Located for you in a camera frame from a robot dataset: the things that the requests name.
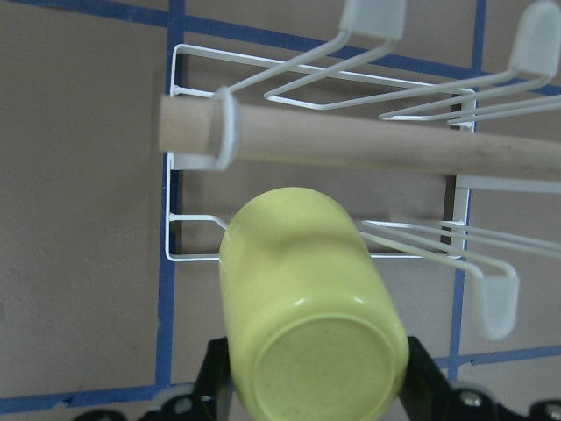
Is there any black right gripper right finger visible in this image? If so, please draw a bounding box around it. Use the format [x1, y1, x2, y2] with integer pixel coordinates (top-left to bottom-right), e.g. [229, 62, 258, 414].
[399, 336, 452, 421]

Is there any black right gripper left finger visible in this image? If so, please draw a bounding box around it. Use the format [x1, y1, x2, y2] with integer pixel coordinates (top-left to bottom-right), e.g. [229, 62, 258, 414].
[192, 337, 233, 421]

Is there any yellow plastic cup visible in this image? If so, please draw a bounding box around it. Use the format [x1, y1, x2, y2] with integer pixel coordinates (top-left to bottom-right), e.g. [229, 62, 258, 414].
[219, 187, 409, 420]

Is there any white wire cup rack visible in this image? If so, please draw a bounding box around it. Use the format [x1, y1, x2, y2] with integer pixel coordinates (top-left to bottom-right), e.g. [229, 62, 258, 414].
[157, 0, 561, 342]

